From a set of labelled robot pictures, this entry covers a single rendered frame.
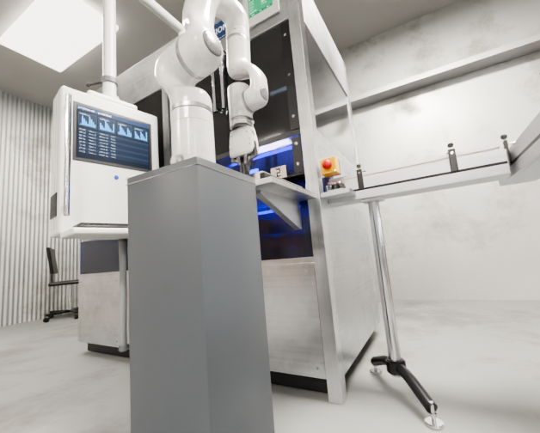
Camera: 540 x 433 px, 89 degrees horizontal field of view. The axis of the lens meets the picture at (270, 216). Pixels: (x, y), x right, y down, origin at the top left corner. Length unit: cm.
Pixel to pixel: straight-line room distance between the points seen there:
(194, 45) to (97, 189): 101
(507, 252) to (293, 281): 265
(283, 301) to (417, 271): 239
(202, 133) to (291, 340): 97
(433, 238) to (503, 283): 72
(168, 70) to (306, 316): 107
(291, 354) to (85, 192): 126
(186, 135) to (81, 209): 95
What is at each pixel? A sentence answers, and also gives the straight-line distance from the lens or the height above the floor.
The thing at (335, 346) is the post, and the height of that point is 23.
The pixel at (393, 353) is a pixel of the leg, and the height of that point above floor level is 17.
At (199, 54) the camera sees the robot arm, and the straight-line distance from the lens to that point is 90.
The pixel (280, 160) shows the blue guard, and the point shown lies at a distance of 138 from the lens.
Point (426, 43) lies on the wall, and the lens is 421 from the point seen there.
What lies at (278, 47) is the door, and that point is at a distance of 167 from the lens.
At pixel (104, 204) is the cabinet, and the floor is 95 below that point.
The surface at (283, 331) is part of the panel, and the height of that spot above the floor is 27.
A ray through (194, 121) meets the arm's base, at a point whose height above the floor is 100.
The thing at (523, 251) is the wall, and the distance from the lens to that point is 362.
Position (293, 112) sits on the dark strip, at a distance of 144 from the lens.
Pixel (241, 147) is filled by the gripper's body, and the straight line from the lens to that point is 99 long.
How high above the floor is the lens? 62
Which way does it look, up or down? 8 degrees up
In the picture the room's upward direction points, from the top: 5 degrees counter-clockwise
